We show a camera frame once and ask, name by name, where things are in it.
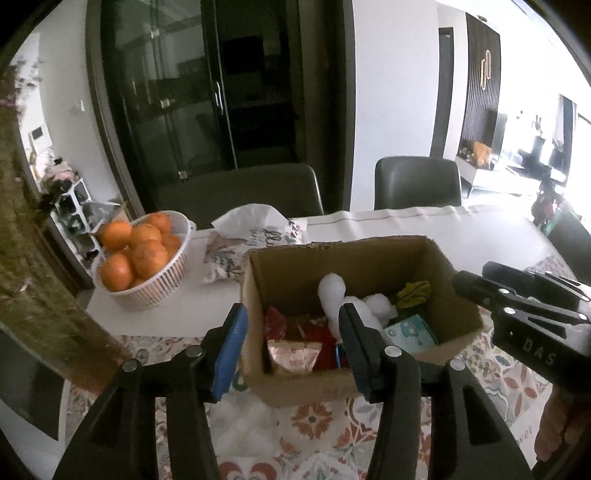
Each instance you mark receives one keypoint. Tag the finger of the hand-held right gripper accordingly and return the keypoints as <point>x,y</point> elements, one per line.
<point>475,286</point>
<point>521,277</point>

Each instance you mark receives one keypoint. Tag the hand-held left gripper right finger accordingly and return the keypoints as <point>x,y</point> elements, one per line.
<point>355,350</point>

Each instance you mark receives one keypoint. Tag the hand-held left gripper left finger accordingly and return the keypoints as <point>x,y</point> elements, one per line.
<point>228,355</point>

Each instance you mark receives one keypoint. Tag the large red snack packet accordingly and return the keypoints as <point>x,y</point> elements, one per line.
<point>323,350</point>

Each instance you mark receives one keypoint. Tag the teal packet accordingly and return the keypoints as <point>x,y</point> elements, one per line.
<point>411,334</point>

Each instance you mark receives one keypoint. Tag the yellow toy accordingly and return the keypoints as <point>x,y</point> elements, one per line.
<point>415,290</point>

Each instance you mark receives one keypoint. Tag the white plush toy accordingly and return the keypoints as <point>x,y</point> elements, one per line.
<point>332,290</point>

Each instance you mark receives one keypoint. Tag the brown cardboard box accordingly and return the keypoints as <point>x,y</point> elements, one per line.
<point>300,387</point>

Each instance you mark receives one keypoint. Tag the person's right hand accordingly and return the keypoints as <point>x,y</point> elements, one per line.
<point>554,424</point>

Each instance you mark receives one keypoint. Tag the dark dining chair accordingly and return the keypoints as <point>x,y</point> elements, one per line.
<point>240,194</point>
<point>415,184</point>
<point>572,240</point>
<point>27,383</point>

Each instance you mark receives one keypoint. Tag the floral patterned table mat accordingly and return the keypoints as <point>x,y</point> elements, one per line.
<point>314,424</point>

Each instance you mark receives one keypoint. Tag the patterned tissue pack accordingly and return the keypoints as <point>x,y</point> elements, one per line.
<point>231,258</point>

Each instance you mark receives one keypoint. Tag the white slatted basket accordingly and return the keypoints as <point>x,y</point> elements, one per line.
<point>152,290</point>

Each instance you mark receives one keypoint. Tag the white low console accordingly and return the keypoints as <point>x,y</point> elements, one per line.
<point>498,177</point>

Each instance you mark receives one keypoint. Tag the pile of oranges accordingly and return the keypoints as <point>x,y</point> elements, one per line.
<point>147,256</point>

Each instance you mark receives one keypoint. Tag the white storage shelf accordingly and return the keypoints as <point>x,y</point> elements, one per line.
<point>69,203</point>

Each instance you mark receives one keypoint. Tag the black glass cabinet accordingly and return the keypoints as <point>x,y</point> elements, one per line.
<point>184,92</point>

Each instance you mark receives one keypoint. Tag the dark slatted wall cabinet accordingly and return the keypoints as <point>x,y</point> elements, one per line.
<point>482,83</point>

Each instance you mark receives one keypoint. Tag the wall switch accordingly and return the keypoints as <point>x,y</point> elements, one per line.
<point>78,106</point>

